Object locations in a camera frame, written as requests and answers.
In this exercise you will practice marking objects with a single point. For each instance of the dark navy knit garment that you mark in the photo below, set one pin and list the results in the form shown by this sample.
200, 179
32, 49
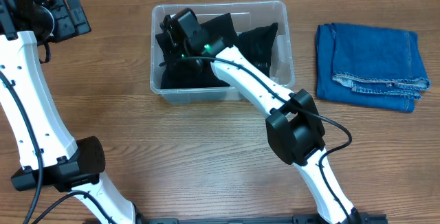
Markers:
199, 38

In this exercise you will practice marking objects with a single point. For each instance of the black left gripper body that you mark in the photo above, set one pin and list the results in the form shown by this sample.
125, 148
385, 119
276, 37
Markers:
64, 19

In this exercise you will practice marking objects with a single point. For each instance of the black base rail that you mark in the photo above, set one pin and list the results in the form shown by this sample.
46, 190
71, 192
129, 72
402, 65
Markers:
295, 219

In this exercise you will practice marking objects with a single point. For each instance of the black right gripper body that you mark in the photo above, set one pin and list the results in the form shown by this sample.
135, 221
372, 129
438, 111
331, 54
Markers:
177, 47

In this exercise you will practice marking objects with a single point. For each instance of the black garment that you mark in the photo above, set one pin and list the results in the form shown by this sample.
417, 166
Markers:
256, 45

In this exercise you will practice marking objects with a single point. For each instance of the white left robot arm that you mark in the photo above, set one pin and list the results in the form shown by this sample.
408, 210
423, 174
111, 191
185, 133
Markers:
49, 155

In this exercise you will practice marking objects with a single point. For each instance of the blue denim jeans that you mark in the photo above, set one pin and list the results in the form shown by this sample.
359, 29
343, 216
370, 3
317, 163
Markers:
369, 66

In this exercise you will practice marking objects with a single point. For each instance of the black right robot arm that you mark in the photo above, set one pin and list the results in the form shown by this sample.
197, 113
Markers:
294, 127

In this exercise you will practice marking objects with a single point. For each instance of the small black cloth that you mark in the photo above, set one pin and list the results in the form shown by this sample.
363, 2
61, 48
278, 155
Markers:
206, 79

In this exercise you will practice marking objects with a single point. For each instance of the clear plastic storage bin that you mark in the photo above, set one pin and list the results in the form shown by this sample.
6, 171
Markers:
245, 16

